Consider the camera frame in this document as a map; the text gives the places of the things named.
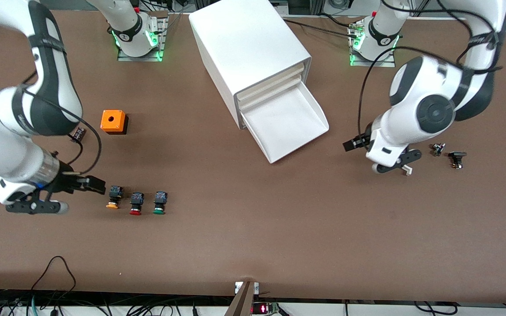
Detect white drawer cabinet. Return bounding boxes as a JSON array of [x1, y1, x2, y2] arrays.
[[188, 0, 313, 130]]

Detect black cable loop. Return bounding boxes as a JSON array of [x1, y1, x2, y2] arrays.
[[31, 256, 77, 292]]

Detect white plastic drawer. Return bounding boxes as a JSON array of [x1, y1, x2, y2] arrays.
[[235, 63, 306, 99], [238, 77, 303, 110], [241, 81, 329, 164]]

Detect black cable behind cabinet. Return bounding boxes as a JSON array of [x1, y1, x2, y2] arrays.
[[283, 13, 363, 40]]

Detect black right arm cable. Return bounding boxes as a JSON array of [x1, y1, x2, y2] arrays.
[[18, 70, 103, 176]]

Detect grey metal bracket post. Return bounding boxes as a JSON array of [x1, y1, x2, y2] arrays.
[[224, 281, 260, 316]]

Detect small black switch component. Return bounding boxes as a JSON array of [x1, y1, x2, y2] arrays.
[[448, 151, 468, 170]]

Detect small device with red display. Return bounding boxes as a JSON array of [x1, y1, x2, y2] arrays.
[[252, 302, 280, 316]]

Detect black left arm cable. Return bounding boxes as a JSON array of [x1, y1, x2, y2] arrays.
[[358, 0, 506, 136]]

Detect yellow mushroom push button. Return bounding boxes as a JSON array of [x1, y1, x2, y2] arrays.
[[106, 185, 124, 210]]

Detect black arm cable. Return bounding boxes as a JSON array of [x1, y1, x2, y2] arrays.
[[18, 70, 103, 176], [358, 0, 506, 136]]

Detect tangled black cables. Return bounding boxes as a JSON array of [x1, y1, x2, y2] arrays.
[[0, 290, 218, 316]]

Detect red mushroom push button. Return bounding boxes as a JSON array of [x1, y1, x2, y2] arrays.
[[129, 192, 145, 216]]

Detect green mushroom push button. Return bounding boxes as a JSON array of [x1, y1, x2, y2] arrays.
[[152, 191, 168, 215]]

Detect orange button enclosure box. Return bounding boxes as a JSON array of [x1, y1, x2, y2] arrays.
[[100, 110, 129, 135]]

